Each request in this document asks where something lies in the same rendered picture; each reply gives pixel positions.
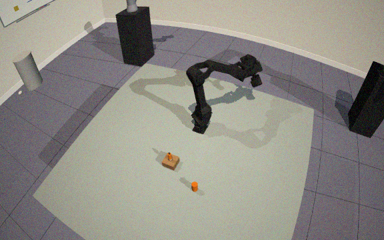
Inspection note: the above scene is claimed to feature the tan wooden block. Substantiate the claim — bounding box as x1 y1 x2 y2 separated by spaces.
162 153 179 170

